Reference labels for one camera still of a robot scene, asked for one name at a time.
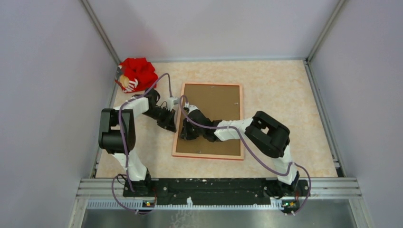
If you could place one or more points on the red wooden picture frame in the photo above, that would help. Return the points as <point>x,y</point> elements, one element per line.
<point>207,156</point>

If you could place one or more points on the white slotted cable duct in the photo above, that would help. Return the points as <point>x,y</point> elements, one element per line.
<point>137,204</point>

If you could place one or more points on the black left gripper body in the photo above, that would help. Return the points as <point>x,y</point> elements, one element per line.
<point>163,116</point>

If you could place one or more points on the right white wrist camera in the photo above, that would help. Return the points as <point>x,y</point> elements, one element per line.
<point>190,108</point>

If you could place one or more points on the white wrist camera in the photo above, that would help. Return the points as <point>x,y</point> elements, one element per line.
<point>190,108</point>
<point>171,102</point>

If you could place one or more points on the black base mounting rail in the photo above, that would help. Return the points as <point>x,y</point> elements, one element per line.
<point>215,191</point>

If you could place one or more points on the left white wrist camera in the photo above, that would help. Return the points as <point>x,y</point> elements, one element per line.
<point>171,102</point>

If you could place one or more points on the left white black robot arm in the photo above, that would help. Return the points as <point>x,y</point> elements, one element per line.
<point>118,137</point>

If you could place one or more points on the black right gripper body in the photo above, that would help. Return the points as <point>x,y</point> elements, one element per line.
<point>202,132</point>

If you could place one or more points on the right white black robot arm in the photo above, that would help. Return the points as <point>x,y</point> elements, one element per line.
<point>266,139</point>

